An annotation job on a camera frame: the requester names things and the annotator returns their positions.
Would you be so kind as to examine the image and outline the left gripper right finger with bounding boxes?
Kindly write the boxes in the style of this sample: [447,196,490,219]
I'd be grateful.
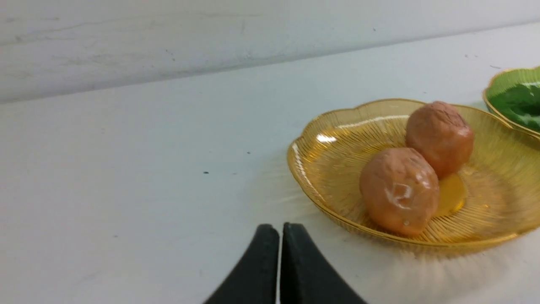
[279,223,366,304]

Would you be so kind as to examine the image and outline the yellow ribbed plastic plate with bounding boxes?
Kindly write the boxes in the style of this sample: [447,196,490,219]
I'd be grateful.
[287,98,539,255]

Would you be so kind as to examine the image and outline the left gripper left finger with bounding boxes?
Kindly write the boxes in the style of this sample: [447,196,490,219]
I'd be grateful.
[205,224,280,304]

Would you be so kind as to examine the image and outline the green ribbed plastic plate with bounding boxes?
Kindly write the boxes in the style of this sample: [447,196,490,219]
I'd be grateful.
[482,67,540,137]

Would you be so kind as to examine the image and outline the orange toy potato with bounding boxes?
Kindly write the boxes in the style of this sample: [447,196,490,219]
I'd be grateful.
[405,101,475,179]
[359,147,440,237]

